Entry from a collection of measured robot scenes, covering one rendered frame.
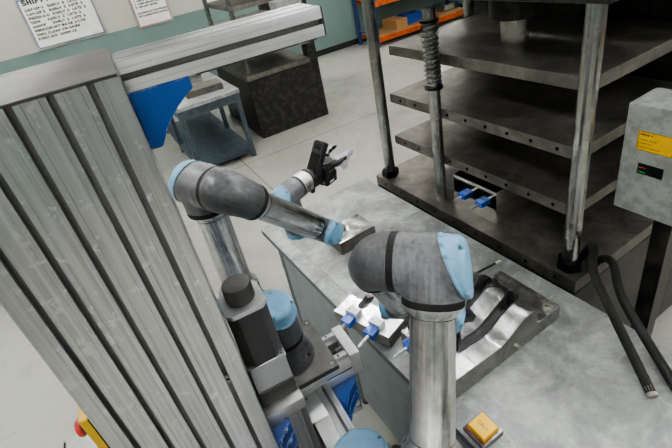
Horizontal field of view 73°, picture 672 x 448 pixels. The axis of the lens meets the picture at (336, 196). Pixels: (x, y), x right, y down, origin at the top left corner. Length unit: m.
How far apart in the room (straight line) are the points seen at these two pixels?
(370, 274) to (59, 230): 0.50
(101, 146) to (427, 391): 0.66
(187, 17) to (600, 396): 7.55
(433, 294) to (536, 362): 0.93
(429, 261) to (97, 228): 0.52
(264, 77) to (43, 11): 3.55
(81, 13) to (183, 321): 7.31
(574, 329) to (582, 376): 0.19
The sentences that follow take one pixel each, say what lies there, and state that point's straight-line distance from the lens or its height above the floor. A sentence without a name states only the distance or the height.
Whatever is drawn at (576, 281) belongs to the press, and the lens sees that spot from 2.04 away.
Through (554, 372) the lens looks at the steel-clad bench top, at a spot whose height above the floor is 0.80.
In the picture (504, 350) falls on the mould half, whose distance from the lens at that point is 1.67.
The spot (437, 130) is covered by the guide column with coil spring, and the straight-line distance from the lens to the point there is 2.28.
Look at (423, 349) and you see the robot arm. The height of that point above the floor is 1.46.
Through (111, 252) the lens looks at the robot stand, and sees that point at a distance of 0.71.
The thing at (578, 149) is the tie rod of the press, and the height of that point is 1.33.
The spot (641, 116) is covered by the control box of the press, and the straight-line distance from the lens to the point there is 1.78.
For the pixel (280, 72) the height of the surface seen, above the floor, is 0.71.
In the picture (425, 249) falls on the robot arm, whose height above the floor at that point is 1.62.
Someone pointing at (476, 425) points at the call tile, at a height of 0.84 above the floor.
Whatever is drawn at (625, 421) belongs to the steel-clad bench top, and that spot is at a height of 0.80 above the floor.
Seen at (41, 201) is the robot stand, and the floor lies 1.91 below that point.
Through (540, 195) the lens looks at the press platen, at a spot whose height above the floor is 1.03.
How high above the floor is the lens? 2.14
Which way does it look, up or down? 31 degrees down
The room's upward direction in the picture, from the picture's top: 12 degrees counter-clockwise
